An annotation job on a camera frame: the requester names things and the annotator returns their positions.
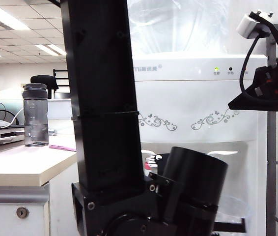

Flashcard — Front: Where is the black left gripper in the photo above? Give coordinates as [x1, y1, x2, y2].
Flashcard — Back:
[214, 218, 247, 233]

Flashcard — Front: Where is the clear plastic mug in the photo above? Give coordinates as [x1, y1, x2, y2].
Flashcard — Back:
[215, 194, 252, 236]

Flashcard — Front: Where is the blue cold water tap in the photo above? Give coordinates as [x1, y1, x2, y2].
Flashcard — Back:
[207, 150, 238, 156]

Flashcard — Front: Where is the white water dispenser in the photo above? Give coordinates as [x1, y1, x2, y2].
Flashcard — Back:
[131, 54, 269, 236]

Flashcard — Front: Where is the red hot water tap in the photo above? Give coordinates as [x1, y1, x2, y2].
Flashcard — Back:
[141, 149, 158, 171]

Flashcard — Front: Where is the plastic-wrapped water jug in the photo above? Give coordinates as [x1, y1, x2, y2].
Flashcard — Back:
[126, 0, 230, 54]

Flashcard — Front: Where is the white desk partition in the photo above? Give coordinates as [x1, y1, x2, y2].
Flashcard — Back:
[47, 99, 75, 135]

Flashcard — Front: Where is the dark grey water bottle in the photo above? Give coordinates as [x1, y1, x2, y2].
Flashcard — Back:
[22, 83, 50, 148]

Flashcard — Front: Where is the pink paper sheet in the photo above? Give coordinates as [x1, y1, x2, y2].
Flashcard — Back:
[49, 144, 77, 152]

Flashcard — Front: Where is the black slatted metal rack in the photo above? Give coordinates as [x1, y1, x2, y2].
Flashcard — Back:
[53, 68, 69, 87]

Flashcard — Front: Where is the round metal drawer lock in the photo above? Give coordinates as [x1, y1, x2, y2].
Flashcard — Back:
[16, 207, 30, 219]

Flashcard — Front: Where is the double ceiling light panel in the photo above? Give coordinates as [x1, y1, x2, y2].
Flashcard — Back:
[34, 44, 67, 57]

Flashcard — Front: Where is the black office chair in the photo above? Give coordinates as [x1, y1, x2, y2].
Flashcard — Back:
[30, 75, 59, 99]

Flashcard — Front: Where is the white plastic bag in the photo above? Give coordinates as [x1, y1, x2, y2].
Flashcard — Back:
[0, 88, 26, 99]

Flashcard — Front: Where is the long ceiling light panel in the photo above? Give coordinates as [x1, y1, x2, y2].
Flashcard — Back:
[0, 6, 31, 31]

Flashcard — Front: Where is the black right camera cable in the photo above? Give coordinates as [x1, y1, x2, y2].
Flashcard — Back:
[239, 34, 264, 99]

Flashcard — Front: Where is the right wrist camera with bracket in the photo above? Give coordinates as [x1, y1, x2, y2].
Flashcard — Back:
[236, 10, 278, 64]

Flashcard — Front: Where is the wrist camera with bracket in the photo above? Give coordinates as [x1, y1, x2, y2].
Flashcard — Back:
[145, 152, 164, 174]
[236, 10, 278, 64]

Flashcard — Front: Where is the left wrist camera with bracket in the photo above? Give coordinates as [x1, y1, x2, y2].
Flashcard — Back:
[145, 152, 164, 174]

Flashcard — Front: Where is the white desk cable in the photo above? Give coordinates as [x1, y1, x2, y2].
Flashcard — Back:
[6, 108, 25, 127]

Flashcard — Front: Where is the black desk cable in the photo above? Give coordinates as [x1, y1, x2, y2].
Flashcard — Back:
[0, 102, 19, 126]

